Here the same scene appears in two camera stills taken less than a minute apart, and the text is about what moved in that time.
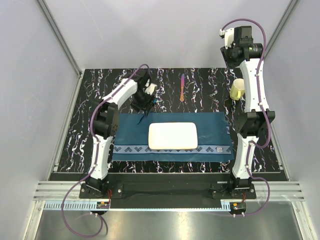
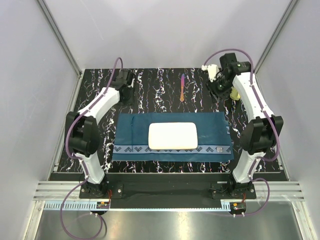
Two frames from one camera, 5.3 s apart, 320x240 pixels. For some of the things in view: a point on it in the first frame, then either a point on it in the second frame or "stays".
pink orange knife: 181,99 stays
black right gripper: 224,52 → 216,95
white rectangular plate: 173,135 stays
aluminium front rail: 280,191 stays
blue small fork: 141,118 → 131,124
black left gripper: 145,105 → 130,100
